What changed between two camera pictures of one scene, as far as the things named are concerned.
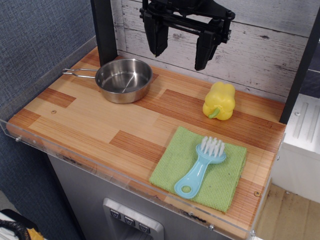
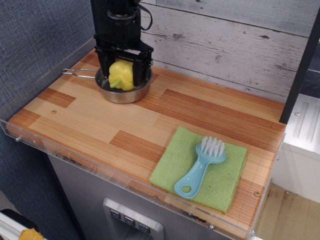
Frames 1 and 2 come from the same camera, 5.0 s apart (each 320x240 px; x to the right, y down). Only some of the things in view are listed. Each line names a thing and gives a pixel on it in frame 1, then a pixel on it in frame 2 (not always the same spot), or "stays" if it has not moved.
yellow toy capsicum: (219, 101) → (121, 75)
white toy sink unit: (297, 166) stays
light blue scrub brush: (210, 150) stays
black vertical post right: (307, 56) stays
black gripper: (200, 14) → (123, 34)
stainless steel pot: (124, 80) stays
